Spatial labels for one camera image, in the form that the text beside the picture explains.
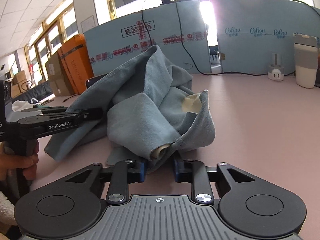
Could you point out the white power adapter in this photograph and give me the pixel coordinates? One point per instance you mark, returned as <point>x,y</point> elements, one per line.
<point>275,72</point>

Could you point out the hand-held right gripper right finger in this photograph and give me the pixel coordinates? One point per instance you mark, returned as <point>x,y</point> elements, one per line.
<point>177,171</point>

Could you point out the plain light blue cardboard box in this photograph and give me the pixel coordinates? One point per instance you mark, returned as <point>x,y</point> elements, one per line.
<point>250,52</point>

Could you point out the black sofa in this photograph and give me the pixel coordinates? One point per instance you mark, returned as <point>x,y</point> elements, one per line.
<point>37,91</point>

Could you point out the white grey-sleeved tumbler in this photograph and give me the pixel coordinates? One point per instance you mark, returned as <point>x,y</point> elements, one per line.
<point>305,65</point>

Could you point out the white-cased smartphone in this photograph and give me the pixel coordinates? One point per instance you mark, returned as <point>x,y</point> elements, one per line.
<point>89,82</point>

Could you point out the orange box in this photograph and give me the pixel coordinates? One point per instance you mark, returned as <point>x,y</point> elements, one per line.
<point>75,62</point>

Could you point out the taped light blue cardboard box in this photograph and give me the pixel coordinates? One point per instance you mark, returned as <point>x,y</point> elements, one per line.
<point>112,40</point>

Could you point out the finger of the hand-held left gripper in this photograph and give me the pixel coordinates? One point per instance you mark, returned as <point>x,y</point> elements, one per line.
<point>91,116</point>

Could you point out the brown cardboard box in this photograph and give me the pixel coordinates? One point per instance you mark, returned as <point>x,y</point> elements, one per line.
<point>56,77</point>

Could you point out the person's left hand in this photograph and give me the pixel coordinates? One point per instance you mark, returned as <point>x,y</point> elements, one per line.
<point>27,160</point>

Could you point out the white wall notice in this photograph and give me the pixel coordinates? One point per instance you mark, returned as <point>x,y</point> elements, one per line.
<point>88,22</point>

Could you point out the stack of cardboard boxes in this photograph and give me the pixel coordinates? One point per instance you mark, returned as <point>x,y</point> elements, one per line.
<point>20,78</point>

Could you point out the blue-grey fleece garment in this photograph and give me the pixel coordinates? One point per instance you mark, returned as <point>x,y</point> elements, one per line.
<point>140,115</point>

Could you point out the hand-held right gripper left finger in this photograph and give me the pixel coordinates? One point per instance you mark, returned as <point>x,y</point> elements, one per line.
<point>143,172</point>

